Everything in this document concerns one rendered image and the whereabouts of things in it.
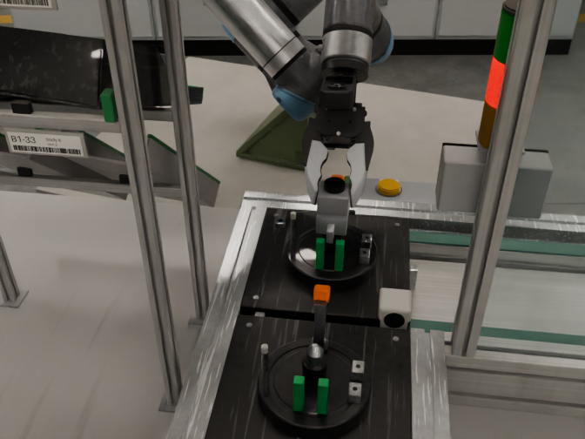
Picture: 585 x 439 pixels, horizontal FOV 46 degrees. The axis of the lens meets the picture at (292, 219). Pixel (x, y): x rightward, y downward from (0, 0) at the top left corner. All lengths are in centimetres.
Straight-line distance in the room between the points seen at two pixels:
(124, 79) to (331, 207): 39
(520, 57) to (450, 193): 19
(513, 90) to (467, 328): 34
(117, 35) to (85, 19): 350
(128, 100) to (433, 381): 51
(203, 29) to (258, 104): 237
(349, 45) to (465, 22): 315
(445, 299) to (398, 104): 75
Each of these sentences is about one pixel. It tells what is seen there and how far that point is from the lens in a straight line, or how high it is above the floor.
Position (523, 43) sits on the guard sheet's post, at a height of 139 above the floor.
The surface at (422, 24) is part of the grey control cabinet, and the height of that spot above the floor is 20.
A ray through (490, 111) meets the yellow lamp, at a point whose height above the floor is 130.
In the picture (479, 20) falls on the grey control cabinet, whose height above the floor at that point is 22.
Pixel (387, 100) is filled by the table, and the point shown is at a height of 86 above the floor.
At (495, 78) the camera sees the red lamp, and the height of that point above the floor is 134.
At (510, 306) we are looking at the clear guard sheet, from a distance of 92.
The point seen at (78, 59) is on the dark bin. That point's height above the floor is 135.
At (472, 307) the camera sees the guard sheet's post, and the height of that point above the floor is 104.
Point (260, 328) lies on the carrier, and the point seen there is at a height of 97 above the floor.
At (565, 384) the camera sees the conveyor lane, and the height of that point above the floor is 93.
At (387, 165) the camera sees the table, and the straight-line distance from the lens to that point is 150.
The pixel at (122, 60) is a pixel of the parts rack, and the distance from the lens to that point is 70.
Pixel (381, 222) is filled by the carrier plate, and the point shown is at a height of 97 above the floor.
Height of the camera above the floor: 165
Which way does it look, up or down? 37 degrees down
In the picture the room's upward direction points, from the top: straight up
